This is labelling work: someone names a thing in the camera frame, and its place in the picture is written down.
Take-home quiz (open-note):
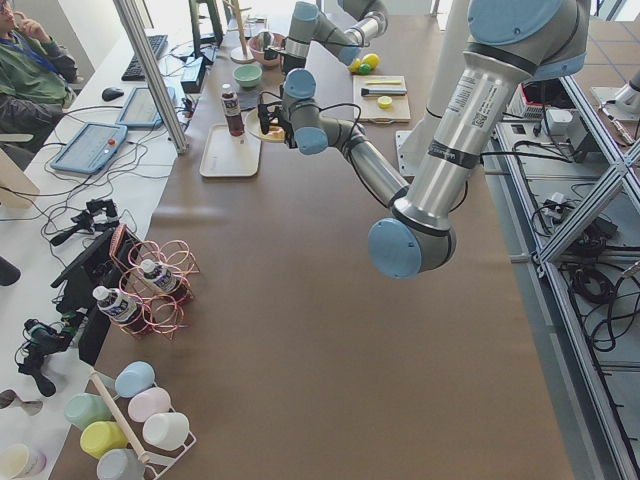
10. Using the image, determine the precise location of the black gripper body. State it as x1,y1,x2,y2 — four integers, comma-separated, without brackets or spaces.
278,110,296,148

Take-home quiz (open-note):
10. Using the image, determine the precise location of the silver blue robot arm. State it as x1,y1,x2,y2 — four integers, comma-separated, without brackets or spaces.
278,1,590,278

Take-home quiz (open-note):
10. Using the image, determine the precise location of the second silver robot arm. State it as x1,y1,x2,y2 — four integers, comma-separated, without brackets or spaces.
281,1,389,74

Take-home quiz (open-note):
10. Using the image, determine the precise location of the dark tea bottle on tray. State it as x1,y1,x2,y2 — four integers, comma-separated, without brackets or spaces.
221,83,244,136

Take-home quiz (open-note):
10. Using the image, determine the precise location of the cream rabbit tray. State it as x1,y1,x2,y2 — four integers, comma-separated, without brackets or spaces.
199,124,261,178

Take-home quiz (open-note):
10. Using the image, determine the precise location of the white round plate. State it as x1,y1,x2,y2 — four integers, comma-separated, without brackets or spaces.
244,108,284,143

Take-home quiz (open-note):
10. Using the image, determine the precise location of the grey folded cloth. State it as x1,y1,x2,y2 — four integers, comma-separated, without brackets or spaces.
237,88,261,112

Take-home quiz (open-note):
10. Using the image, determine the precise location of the mint green bowl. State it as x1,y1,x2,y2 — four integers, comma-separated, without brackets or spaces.
233,64,263,89

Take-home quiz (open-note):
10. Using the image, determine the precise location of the steel muddler bar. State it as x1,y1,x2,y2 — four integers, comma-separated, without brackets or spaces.
360,87,407,97

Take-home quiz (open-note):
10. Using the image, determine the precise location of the pink bowl with ice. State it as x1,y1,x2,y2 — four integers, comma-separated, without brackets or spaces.
248,30,285,68

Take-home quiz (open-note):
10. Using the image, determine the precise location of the wooden mug tree stand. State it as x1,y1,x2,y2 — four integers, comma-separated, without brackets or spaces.
224,0,255,65

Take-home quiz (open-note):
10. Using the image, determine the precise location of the yellow plastic knife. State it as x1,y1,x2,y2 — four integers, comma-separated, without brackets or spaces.
365,79,402,85

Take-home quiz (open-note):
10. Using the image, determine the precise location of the yellow lemon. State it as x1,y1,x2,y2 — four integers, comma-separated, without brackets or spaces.
361,53,380,70
348,58,361,73

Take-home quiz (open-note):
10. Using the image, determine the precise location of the bamboo cutting board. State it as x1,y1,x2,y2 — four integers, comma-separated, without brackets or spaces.
352,75,411,123

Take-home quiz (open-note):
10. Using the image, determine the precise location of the green lime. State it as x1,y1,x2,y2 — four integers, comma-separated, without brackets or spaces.
357,64,373,75

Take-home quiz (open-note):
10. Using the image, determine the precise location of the half lemon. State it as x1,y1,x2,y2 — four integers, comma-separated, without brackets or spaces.
377,96,393,110

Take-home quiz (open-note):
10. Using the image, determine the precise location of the blue teach pendant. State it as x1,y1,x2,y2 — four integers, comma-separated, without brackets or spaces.
50,123,128,175
116,87,163,129

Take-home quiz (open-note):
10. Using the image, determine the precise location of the black keyboard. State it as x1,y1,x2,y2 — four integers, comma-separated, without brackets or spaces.
120,33,170,82

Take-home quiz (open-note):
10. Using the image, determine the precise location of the black computer mouse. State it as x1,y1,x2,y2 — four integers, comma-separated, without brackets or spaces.
101,87,124,102

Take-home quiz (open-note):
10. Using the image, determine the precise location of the tea bottle in rack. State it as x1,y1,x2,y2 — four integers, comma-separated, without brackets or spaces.
92,285,149,335
140,259,181,295

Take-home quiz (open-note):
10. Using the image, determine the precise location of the seated person green jacket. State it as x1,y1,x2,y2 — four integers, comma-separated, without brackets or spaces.
1,1,77,153

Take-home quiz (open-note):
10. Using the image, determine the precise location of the light blue cup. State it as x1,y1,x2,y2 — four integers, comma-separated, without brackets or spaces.
115,361,155,398

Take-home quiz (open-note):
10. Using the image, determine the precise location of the pink cup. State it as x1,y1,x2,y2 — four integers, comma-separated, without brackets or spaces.
128,387,171,423

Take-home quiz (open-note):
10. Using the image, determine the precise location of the white cup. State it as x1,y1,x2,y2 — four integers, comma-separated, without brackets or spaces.
142,412,190,451

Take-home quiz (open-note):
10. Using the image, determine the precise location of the mint green cup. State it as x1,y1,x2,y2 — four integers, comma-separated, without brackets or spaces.
64,393,112,431

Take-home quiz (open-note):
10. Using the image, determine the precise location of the yellow cup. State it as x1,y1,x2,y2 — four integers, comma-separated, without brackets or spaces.
79,421,128,459

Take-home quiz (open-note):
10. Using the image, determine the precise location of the grey cup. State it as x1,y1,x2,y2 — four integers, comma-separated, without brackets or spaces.
96,449,145,480

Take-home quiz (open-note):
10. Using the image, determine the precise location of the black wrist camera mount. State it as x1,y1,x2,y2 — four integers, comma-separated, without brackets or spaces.
257,102,281,135

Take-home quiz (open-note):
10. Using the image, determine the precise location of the copper wire bottle rack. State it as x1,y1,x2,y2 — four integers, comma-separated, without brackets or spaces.
109,225,200,340

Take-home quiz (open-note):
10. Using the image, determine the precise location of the aluminium frame post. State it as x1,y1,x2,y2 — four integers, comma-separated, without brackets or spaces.
113,0,188,155

